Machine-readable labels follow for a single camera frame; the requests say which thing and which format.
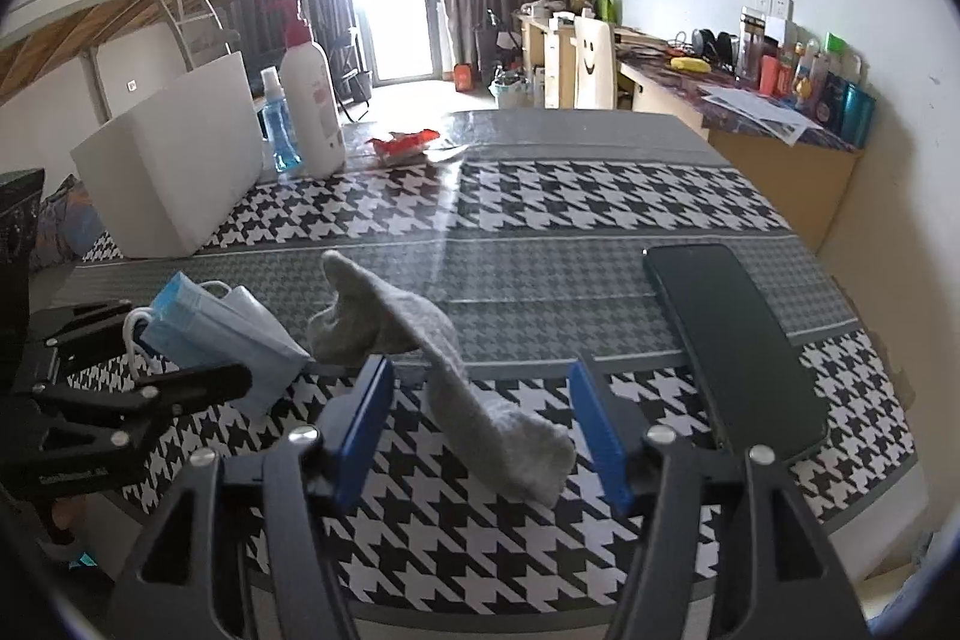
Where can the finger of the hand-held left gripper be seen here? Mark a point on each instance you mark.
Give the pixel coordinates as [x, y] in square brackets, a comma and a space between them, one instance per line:
[195, 385]
[82, 319]

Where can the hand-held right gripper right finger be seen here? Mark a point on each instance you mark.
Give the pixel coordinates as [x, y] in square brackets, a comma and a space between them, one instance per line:
[600, 439]

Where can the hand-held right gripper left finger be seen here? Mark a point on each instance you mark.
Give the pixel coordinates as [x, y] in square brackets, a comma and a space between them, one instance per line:
[367, 431]

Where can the pale blue face mask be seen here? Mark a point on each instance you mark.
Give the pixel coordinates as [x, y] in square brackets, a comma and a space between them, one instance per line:
[277, 377]

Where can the grey sock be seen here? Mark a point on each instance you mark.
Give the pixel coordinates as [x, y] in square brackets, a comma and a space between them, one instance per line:
[465, 377]

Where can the white foam box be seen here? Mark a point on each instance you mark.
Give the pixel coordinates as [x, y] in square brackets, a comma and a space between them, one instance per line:
[165, 175]

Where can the blue plaid quilt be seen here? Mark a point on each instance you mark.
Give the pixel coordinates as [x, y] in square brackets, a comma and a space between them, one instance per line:
[67, 220]

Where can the black smartphone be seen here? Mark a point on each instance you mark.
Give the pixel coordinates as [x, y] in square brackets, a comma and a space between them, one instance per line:
[735, 340]

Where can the houndstooth tablecloth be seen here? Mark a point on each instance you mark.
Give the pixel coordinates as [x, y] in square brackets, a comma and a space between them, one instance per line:
[570, 212]

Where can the blue spray bottle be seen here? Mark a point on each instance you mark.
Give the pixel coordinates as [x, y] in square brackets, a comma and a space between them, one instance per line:
[279, 138]

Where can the red wipes packet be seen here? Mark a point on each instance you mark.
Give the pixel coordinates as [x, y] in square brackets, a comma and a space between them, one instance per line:
[401, 145]

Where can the white bottle with red pump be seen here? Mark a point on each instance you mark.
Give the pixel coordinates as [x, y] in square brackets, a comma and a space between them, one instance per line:
[315, 115]

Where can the long wooden desk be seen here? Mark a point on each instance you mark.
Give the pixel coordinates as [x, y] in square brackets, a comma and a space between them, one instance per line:
[780, 183]

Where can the small black bin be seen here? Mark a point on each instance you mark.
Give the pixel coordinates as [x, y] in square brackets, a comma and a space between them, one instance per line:
[363, 87]

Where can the white waste bin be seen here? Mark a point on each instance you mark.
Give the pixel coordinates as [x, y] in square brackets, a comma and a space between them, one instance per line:
[510, 93]

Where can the white paper sheets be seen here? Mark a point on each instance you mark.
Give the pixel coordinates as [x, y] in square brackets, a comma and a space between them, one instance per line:
[765, 115]

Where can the black folding chair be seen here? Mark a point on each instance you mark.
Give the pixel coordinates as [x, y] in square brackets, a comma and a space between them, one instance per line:
[351, 55]

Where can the orange box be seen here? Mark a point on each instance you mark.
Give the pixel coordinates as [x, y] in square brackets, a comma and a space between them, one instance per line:
[462, 78]

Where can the wooden chair with smiley face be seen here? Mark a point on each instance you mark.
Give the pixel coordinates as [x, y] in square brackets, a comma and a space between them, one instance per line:
[594, 63]

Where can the yellow object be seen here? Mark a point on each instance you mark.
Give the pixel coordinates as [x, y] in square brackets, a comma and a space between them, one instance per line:
[690, 63]

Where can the black headphones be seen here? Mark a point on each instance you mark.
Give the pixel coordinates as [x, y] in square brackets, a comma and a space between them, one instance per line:
[712, 48]

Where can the black trolley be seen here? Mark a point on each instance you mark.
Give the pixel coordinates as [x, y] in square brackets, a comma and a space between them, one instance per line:
[495, 40]

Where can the cluster of toiletry bottles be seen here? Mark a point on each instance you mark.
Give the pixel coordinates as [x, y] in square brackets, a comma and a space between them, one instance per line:
[817, 85]

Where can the green bag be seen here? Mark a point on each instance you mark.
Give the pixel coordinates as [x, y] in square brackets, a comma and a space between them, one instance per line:
[609, 6]

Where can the white wall sockets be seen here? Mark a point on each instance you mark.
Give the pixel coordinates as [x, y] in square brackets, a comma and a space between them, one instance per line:
[772, 6]

